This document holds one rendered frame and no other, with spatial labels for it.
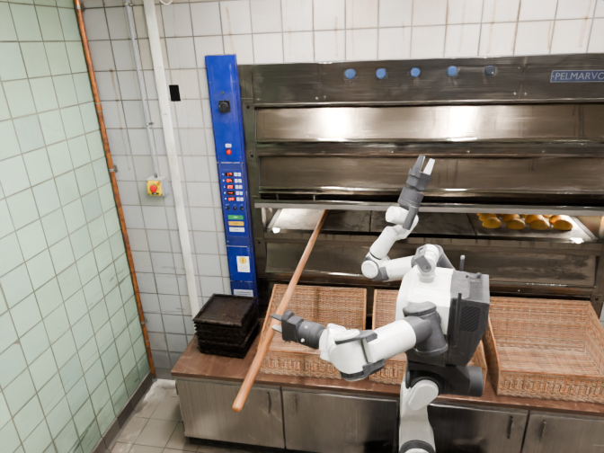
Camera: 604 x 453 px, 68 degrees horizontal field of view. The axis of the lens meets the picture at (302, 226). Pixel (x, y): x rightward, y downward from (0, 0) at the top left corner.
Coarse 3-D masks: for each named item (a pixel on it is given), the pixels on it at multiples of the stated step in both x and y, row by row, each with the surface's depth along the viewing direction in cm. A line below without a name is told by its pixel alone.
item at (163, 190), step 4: (152, 176) 259; (160, 176) 258; (164, 176) 258; (148, 180) 254; (152, 180) 254; (156, 180) 253; (160, 180) 253; (164, 180) 257; (148, 184) 255; (152, 184) 254; (156, 184) 254; (160, 184) 253; (164, 184) 257; (148, 188) 256; (160, 188) 254; (164, 188) 257; (148, 192) 257; (152, 192) 256; (156, 192) 256; (160, 192) 255; (164, 192) 257; (168, 192) 262
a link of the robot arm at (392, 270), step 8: (408, 256) 188; (368, 264) 192; (376, 264) 191; (384, 264) 192; (392, 264) 189; (400, 264) 186; (408, 264) 183; (368, 272) 193; (376, 272) 191; (384, 272) 190; (392, 272) 188; (400, 272) 186; (376, 280) 193; (384, 280) 191; (392, 280) 192
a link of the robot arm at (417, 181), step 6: (414, 174) 176; (420, 174) 176; (426, 174) 179; (408, 180) 180; (414, 180) 178; (420, 180) 178; (426, 180) 180; (408, 186) 182; (414, 186) 178; (420, 186) 180; (426, 186) 183; (402, 192) 182; (408, 192) 179; (414, 192) 178; (420, 192) 180; (408, 198) 179; (414, 198) 179; (420, 198) 179
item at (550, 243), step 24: (336, 240) 256; (360, 240) 253; (408, 240) 248; (432, 240) 246; (456, 240) 244; (480, 240) 241; (504, 240) 239; (528, 240) 238; (552, 240) 236; (576, 240) 235
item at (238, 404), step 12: (324, 216) 274; (312, 240) 241; (300, 264) 216; (288, 288) 197; (288, 300) 189; (276, 312) 180; (264, 336) 166; (264, 348) 159; (252, 372) 148; (252, 384) 144; (240, 396) 138; (240, 408) 135
